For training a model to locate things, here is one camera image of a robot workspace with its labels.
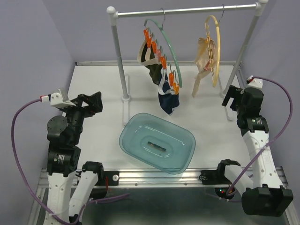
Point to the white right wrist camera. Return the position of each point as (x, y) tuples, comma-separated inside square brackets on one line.
[(254, 83)]

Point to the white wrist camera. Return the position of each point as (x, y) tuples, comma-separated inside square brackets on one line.
[(254, 83), (58, 99)]

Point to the translucent blue plastic basin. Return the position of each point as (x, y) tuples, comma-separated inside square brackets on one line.
[(158, 143)]

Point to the white metal clothes rack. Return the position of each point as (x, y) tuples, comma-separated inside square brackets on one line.
[(183, 27)]

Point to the olive green underwear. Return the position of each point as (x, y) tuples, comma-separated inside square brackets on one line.
[(147, 58)]

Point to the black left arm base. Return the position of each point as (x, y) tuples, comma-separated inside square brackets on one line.
[(110, 179)]

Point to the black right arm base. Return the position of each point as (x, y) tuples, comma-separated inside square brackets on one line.
[(211, 177)]

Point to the yellow clip hanger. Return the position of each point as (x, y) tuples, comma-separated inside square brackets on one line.
[(214, 50)]

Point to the beige underwear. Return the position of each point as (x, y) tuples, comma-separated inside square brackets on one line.
[(200, 61)]

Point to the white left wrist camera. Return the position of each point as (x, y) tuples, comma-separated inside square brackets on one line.
[(58, 99)]

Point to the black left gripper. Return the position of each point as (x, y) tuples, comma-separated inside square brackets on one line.
[(95, 103)]

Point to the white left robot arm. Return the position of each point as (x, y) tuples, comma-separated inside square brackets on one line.
[(64, 206)]

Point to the navy blue underwear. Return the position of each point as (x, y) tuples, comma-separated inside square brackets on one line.
[(168, 100)]

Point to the green clip hanger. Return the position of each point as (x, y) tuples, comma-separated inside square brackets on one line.
[(149, 37)]

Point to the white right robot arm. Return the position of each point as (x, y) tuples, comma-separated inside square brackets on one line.
[(262, 191)]

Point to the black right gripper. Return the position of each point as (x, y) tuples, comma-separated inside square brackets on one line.
[(234, 92)]

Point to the aluminium mounting rail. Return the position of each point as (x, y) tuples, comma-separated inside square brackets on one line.
[(153, 178)]

